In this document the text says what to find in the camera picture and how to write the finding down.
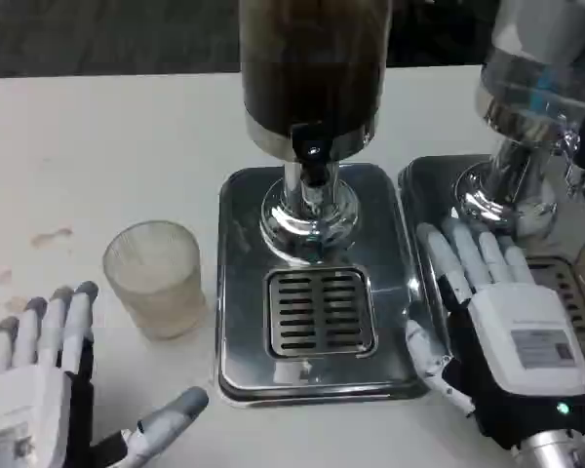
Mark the drink dispenser with dark beverage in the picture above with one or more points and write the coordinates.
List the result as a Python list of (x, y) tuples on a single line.
[(312, 73)]

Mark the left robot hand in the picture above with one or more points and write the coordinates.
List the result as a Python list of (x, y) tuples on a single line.
[(34, 390)]

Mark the drink dispenser with clear tank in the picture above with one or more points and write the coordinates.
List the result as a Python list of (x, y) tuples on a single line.
[(531, 73)]

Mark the slotted steel tray grid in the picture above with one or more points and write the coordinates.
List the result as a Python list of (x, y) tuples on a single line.
[(320, 312), (570, 297)]

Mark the right silver robot forearm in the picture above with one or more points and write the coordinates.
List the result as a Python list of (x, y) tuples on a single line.
[(546, 451)]

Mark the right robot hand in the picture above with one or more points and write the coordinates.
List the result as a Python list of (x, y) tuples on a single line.
[(517, 341)]

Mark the steel drip tray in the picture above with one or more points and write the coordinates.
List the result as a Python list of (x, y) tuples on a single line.
[(244, 292), (429, 195)]

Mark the clear ribbed glass cup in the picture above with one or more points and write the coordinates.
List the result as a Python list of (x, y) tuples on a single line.
[(156, 287)]

